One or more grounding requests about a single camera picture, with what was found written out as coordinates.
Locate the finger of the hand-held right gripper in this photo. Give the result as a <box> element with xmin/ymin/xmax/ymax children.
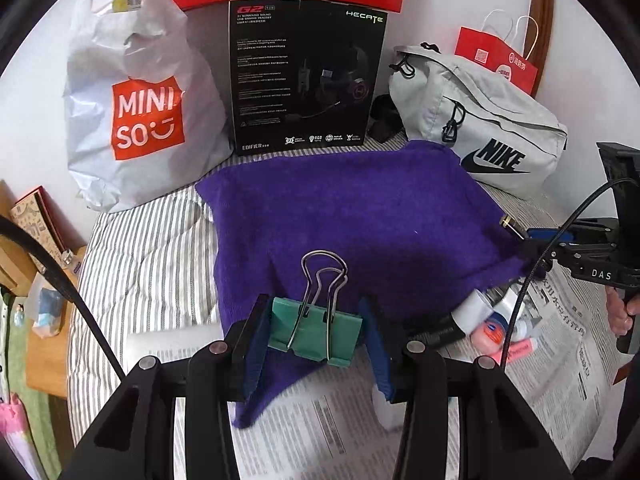
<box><xmin>527</xmin><ymin>217</ymin><xmax>622</xmax><ymax>242</ymax></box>
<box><xmin>520</xmin><ymin>241</ymin><xmax>622</xmax><ymax>267</ymax></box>

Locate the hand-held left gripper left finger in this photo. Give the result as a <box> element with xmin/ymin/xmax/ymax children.
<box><xmin>75</xmin><ymin>294</ymin><xmax>273</xmax><ymax>480</ymax></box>

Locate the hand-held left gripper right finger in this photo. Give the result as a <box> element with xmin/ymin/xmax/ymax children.
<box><xmin>357</xmin><ymin>295</ymin><xmax>573</xmax><ymax>480</ymax></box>

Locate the green binder clip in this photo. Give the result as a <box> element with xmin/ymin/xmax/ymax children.
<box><xmin>267</xmin><ymin>250</ymin><xmax>363</xmax><ymax>368</ymax></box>

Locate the person's right hand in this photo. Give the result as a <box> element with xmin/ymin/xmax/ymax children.
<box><xmin>605</xmin><ymin>287</ymin><xmax>640</xmax><ymax>336</ymax></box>

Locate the white charger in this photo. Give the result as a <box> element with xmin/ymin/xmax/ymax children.
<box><xmin>372</xmin><ymin>385</ymin><xmax>406</xmax><ymax>431</ymax></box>

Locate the black rectangular object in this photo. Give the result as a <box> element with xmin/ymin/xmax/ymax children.
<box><xmin>405</xmin><ymin>317</ymin><xmax>468</xmax><ymax>348</ymax></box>

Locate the small white bottle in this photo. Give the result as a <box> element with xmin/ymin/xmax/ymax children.
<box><xmin>497</xmin><ymin>290</ymin><xmax>538</xmax><ymax>341</ymax></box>

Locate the white paper sheet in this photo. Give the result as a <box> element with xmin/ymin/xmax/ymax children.
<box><xmin>125</xmin><ymin>330</ymin><xmax>226</xmax><ymax>361</ymax></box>

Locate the pink round tin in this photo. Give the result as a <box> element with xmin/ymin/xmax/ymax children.
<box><xmin>470</xmin><ymin>312</ymin><xmax>511</xmax><ymax>348</ymax></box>

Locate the newspaper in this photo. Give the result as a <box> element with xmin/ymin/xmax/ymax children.
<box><xmin>235</xmin><ymin>270</ymin><xmax>631</xmax><ymax>480</ymax></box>

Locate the striped bed sheet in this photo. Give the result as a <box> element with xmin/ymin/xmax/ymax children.
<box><xmin>67</xmin><ymin>132</ymin><xmax>601</xmax><ymax>480</ymax></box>

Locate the purple fleece cloth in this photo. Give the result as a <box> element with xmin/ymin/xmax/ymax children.
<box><xmin>195</xmin><ymin>140</ymin><xmax>538</xmax><ymax>431</ymax></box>

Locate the grey waist bag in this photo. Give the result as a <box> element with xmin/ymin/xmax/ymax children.
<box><xmin>387</xmin><ymin>42</ymin><xmax>569</xmax><ymax>196</ymax></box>

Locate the red paper bag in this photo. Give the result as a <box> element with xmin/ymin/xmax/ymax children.
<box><xmin>454</xmin><ymin>10</ymin><xmax>541</xmax><ymax>98</ymax></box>

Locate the wooden nightstand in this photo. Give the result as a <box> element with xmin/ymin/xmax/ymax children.
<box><xmin>0</xmin><ymin>180</ymin><xmax>88</xmax><ymax>401</ymax></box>

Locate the clear plastic packet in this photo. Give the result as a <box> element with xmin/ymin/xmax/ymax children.
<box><xmin>30</xmin><ymin>285</ymin><xmax>66</xmax><ymax>336</ymax></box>

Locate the green cloth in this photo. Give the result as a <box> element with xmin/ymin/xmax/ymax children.
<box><xmin>0</xmin><ymin>295</ymin><xmax>71</xmax><ymax>480</ymax></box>

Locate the pink cloth item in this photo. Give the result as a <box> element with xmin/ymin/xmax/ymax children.
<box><xmin>0</xmin><ymin>392</ymin><xmax>31</xmax><ymax>466</ymax></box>

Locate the patterned box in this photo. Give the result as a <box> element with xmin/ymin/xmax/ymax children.
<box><xmin>10</xmin><ymin>186</ymin><xmax>68</xmax><ymax>266</ymax></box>

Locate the black headset box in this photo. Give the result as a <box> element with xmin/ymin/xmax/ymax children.
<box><xmin>227</xmin><ymin>0</ymin><xmax>388</xmax><ymax>158</ymax></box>

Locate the white plastic shopping bag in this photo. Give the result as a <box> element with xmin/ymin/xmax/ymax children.
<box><xmin>62</xmin><ymin>0</ymin><xmax>236</xmax><ymax>213</ymax></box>

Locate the black cable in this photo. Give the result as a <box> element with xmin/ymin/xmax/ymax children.
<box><xmin>497</xmin><ymin>177</ymin><xmax>623</xmax><ymax>368</ymax></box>
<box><xmin>0</xmin><ymin>215</ymin><xmax>128</xmax><ymax>383</ymax></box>

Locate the brown wooden bed frame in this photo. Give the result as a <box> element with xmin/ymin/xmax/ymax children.
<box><xmin>529</xmin><ymin>0</ymin><xmax>557</xmax><ymax>98</ymax></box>

